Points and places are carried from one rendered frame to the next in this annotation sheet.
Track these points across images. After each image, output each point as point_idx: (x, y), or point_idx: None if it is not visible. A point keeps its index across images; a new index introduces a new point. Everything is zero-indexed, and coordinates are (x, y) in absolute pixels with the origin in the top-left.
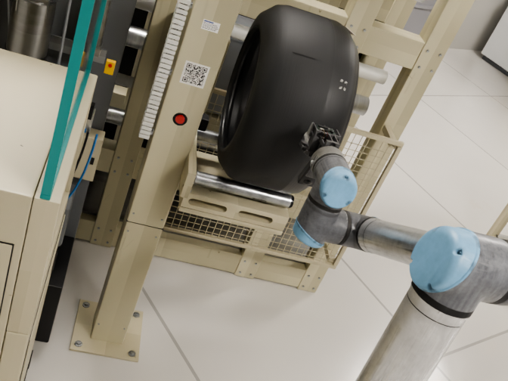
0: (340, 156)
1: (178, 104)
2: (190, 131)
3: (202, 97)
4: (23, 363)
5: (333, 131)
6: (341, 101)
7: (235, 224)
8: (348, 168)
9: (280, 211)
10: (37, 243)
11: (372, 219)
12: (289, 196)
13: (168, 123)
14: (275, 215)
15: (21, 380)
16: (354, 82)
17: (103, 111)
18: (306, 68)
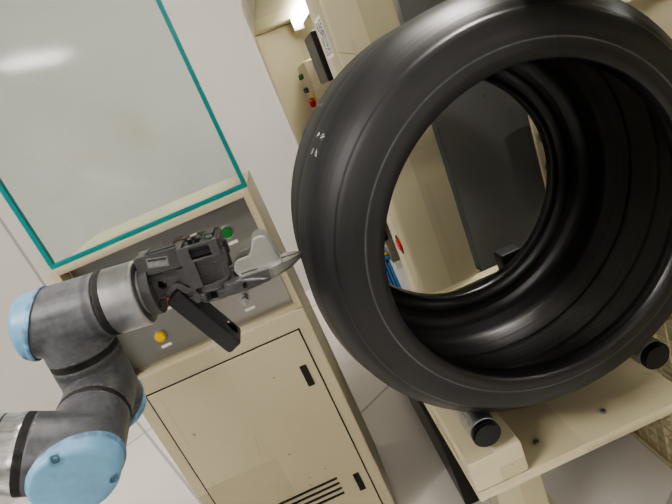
0: (93, 275)
1: (390, 223)
2: (410, 263)
3: (391, 210)
4: (158, 417)
5: (205, 240)
6: (308, 183)
7: (440, 432)
8: (45, 294)
9: (474, 445)
10: None
11: (20, 413)
12: (474, 419)
13: (399, 250)
14: (454, 444)
15: (188, 441)
16: (353, 129)
17: (471, 244)
18: (309, 127)
